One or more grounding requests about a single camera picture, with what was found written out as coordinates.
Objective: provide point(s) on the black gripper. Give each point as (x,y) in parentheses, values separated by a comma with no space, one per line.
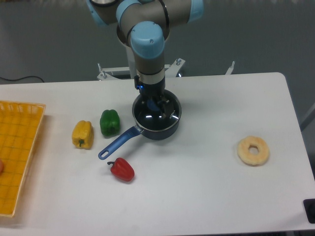
(154,92)

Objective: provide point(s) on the glass lid blue knob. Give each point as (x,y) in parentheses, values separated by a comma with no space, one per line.
(150,117)

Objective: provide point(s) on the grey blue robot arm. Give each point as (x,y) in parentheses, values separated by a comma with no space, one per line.
(144,26)

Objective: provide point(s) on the dark blue saucepan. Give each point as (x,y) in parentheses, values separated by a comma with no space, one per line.
(133,132)

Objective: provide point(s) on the green bell pepper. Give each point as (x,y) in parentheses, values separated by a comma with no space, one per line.
(109,123)

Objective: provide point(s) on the red bell pepper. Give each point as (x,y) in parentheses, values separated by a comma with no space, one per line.
(122,170)

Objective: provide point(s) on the yellow bell pepper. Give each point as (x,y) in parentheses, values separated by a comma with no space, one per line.
(83,135)

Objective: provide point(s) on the beige donut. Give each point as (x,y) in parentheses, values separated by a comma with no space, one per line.
(253,150)

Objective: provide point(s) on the yellow wicker basket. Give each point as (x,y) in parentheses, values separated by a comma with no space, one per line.
(19,125)

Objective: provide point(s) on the black table edge device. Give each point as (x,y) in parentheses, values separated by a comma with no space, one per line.
(309,206)

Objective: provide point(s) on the white base frame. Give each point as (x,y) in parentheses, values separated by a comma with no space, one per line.
(171,71)

